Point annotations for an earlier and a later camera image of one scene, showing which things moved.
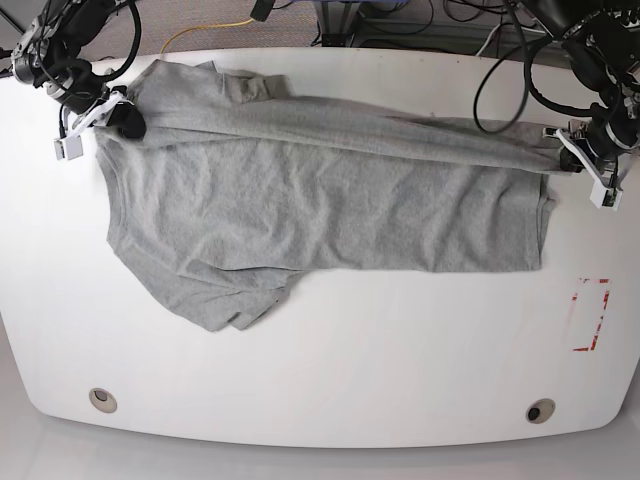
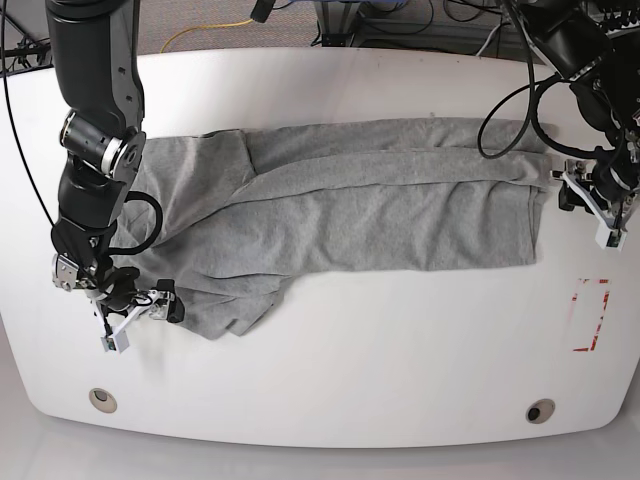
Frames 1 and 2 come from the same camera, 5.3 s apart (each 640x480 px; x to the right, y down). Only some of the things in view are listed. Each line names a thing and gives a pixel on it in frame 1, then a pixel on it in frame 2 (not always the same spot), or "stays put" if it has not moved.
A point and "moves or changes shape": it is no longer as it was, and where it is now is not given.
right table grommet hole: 540,411 stays put
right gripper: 618,125 → 616,174
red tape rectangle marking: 589,309 stays put
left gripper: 73,84 → 82,260
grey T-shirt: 221,185 moves or changes shape
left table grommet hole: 102,400 stays put
